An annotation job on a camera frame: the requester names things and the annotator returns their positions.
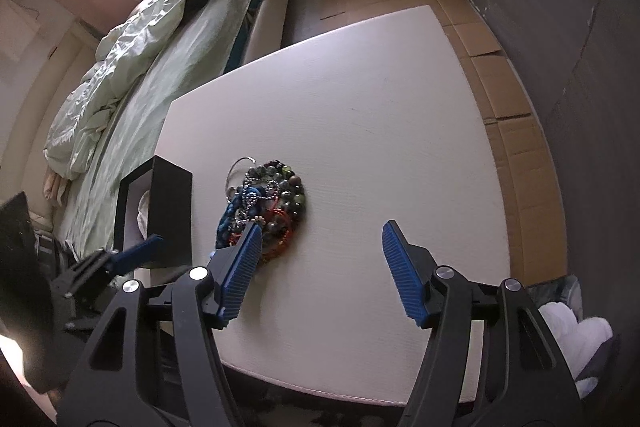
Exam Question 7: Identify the flattened cardboard sheets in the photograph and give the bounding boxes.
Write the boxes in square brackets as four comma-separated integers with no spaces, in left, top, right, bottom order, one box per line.
[320,0,567,285]

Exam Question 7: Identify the black jewelry box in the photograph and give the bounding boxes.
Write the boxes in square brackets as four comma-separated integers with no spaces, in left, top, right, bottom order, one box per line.
[113,156,193,269]

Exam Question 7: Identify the green bed sheet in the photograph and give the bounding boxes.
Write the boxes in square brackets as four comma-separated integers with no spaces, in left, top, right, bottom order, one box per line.
[58,0,252,258]

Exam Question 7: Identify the light green duvet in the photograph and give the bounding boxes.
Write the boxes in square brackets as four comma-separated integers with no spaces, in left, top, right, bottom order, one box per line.
[43,0,188,180]

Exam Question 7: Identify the silver ball chain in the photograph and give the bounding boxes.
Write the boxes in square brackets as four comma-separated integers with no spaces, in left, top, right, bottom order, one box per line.
[234,180,279,228]

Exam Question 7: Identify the blue braided cord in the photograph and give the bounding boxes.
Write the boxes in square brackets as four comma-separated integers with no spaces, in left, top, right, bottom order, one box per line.
[214,185,269,251]

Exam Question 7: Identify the black chair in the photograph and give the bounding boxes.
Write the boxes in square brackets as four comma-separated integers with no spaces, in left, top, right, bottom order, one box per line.
[1,192,53,393]

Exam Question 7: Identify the beige bed frame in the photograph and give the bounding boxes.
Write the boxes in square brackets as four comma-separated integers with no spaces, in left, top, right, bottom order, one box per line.
[242,0,288,65]

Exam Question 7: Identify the red string bracelet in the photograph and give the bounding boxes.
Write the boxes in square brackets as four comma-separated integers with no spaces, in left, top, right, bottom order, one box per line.
[226,206,294,263]

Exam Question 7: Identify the dark stone bead bracelet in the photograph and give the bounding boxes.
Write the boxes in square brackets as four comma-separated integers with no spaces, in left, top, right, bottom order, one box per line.
[243,159,306,238]

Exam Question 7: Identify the silver ring bangle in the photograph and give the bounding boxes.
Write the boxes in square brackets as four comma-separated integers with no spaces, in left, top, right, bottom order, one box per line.
[224,156,257,202]

